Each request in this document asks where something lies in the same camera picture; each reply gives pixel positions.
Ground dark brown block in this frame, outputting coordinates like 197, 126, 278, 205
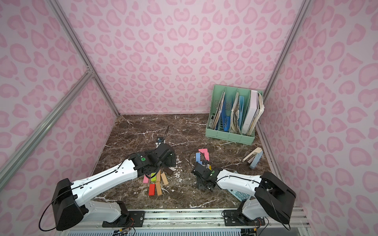
163, 168, 173, 176

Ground pink block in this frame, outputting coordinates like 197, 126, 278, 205
198, 148, 208, 153
143, 176, 150, 184
204, 151, 210, 161

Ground green block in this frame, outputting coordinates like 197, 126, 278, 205
151, 174, 157, 183

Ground pink block top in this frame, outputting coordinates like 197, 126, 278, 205
198, 148, 208, 153

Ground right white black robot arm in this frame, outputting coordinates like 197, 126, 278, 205
192, 163, 296, 227

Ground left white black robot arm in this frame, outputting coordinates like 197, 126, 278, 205
51, 143, 176, 231

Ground wooden block tilted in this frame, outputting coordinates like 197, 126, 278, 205
160, 173, 169, 185

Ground wooden block upright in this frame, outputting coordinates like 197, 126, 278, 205
156, 170, 161, 182

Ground wooden block bottom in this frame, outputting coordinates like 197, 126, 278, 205
156, 182, 162, 196

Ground red block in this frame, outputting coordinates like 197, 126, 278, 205
148, 184, 156, 196

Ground light blue calculator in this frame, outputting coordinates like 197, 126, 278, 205
228, 190, 251, 202

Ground beige blue stapler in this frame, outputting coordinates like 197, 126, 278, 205
242, 147, 263, 169

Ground blue mesh folder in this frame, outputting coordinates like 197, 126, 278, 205
219, 98, 231, 132

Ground green desktop file organizer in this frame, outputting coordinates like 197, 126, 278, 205
205, 85, 265, 145

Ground white binder folder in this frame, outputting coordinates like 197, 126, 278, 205
242, 90, 258, 135

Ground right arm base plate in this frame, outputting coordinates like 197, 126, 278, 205
221, 210, 265, 228

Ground aluminium mounting rail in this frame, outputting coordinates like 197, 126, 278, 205
68, 207, 310, 231

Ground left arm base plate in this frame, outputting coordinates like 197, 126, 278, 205
102, 210, 146, 228

